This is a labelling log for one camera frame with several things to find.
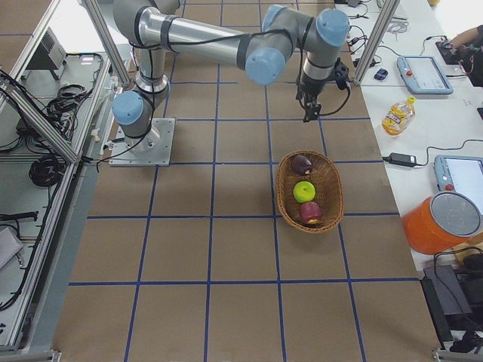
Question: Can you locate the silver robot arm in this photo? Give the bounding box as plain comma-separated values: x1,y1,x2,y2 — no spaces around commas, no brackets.
112,1,350,149

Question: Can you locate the aluminium frame post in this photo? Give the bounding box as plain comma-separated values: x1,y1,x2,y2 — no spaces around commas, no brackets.
353,0,400,85
81,0,131,88

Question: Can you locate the black power adapter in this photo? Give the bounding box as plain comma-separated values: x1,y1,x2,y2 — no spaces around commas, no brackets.
383,152,417,168

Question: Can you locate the green apple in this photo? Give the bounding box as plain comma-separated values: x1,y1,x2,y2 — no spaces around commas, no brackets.
293,181,316,204

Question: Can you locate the orange drink bottle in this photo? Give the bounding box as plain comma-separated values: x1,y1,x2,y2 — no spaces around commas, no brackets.
381,97,416,136

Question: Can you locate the red apple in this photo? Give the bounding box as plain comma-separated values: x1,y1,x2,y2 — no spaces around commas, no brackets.
300,201,322,225

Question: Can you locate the orange cylindrical container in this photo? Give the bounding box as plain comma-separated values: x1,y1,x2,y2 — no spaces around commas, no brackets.
402,192,482,255

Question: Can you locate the dark blue pouch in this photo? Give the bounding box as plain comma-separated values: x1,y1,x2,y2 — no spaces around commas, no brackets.
374,68,389,81

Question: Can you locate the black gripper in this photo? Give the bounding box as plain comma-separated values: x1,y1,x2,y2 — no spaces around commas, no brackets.
296,56,349,123

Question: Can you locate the blue teach pendant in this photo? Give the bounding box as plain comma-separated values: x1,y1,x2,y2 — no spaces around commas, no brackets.
434,155,482,198
396,56,454,96

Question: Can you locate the wicker basket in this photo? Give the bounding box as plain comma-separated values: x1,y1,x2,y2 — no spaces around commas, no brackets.
276,150,343,234

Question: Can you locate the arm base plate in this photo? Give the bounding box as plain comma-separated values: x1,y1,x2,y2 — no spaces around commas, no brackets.
108,118,176,167

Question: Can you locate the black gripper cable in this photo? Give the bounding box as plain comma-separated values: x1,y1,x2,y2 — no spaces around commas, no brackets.
296,14,352,116

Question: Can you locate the dark purple apple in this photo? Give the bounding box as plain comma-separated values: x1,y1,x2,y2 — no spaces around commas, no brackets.
290,154,312,176

